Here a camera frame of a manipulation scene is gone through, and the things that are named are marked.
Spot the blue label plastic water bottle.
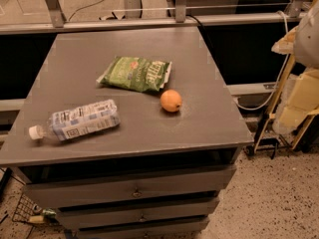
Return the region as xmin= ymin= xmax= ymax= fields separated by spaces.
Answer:
xmin=29 ymin=100 xmax=120 ymax=141

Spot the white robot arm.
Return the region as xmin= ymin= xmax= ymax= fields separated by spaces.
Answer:
xmin=294 ymin=1 xmax=319 ymax=69

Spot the orange fruit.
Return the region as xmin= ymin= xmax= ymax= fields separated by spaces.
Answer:
xmin=160 ymin=90 xmax=182 ymax=113

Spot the grey drawer cabinet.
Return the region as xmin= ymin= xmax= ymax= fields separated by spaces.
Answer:
xmin=1 ymin=27 xmax=252 ymax=239

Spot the green kettle chips bag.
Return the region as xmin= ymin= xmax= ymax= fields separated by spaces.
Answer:
xmin=97 ymin=57 xmax=172 ymax=93

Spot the metal railing frame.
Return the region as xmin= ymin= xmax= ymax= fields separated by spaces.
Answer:
xmin=0 ymin=0 xmax=315 ymax=35

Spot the white cable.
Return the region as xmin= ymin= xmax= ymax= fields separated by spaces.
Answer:
xmin=234 ymin=10 xmax=291 ymax=112

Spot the wire basket on floor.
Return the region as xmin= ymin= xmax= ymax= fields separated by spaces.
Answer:
xmin=12 ymin=193 xmax=57 ymax=225

